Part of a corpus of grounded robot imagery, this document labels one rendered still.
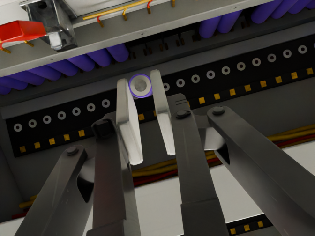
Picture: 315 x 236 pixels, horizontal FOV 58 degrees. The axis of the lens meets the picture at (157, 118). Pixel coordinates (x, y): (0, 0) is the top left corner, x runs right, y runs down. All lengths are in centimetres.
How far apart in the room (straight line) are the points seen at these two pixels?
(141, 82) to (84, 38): 7
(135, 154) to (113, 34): 12
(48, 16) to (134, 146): 13
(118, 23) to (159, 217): 16
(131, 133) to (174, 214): 10
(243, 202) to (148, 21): 17
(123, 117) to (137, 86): 6
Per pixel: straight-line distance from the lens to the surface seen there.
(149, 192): 24
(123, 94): 19
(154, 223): 24
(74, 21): 26
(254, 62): 40
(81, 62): 31
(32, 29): 17
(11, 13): 24
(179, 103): 17
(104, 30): 25
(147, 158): 43
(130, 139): 16
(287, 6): 34
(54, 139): 40
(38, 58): 26
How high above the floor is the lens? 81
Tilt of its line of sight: 13 degrees up
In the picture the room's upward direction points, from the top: 164 degrees clockwise
